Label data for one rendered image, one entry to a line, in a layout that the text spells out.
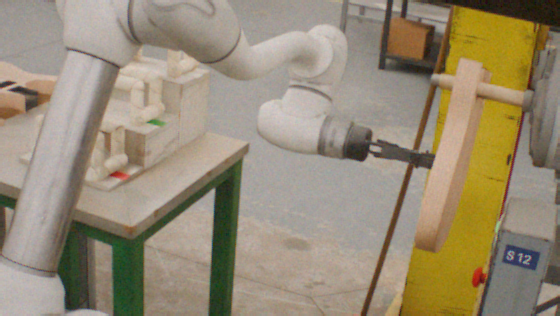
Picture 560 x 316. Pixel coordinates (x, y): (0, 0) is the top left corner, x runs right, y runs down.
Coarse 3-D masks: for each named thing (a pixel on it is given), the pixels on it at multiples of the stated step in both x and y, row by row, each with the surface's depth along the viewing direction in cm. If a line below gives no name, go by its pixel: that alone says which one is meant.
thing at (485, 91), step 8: (440, 80) 157; (448, 80) 157; (440, 88) 159; (448, 88) 157; (480, 88) 155; (488, 88) 154; (496, 88) 154; (504, 88) 154; (480, 96) 155; (488, 96) 155; (496, 96) 154; (504, 96) 153; (512, 96) 153; (520, 96) 152; (512, 104) 154; (520, 104) 153
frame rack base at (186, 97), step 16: (128, 64) 197; (144, 64) 198; (160, 64) 200; (176, 80) 188; (192, 80) 191; (208, 80) 199; (112, 96) 195; (128, 96) 193; (144, 96) 191; (176, 96) 187; (192, 96) 193; (176, 112) 189; (192, 112) 195; (192, 128) 197
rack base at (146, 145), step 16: (112, 112) 185; (128, 112) 186; (128, 128) 176; (144, 128) 178; (160, 128) 181; (176, 128) 188; (128, 144) 177; (144, 144) 175; (160, 144) 182; (176, 144) 190; (128, 160) 178; (144, 160) 177; (160, 160) 184
